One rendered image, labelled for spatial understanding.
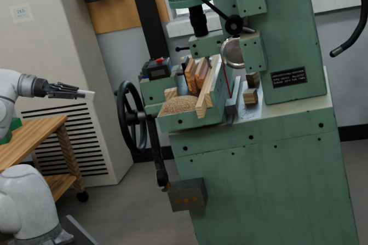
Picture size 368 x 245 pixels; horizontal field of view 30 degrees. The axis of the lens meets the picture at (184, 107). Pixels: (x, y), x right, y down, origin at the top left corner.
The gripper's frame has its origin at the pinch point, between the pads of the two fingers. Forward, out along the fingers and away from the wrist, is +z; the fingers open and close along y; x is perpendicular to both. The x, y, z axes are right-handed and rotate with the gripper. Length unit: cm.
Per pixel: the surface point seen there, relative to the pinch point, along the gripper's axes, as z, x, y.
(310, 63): 82, -30, -15
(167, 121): 37, -9, -34
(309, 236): 92, 30, -26
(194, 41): 40, -30, -8
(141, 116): 23.6, 2.9, -6.0
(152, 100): 27.8, -6.1, -10.6
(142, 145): 24.5, 15.6, -4.4
